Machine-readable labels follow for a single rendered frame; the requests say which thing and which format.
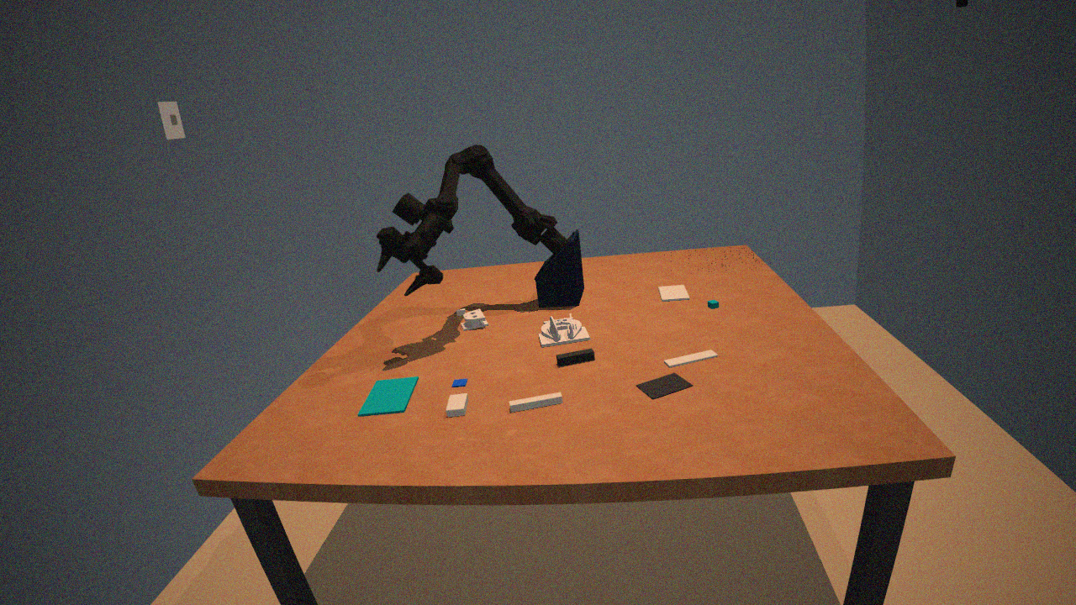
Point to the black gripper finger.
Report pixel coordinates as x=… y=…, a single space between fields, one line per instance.
x=388 y=249
x=419 y=281

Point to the teal flat rectangular plate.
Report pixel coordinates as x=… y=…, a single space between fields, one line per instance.
x=389 y=396

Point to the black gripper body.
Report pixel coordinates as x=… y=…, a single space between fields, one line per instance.
x=415 y=249

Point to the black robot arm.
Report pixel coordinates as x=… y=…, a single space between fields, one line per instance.
x=437 y=213

